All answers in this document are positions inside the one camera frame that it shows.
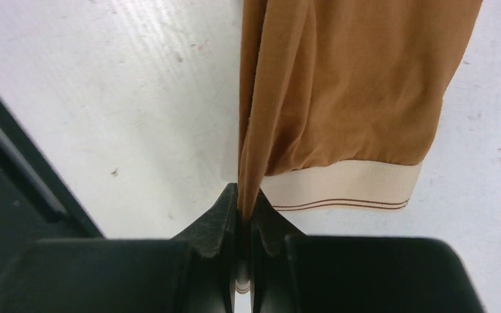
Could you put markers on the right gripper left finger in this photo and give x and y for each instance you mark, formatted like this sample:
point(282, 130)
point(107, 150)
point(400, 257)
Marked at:
point(191, 272)

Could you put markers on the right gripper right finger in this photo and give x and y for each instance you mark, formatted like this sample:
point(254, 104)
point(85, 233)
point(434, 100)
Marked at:
point(295, 272)

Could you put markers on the brown underwear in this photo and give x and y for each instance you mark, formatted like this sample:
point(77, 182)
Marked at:
point(339, 101)

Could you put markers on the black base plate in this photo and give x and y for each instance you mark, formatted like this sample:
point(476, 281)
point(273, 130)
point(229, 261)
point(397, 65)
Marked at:
point(34, 202)

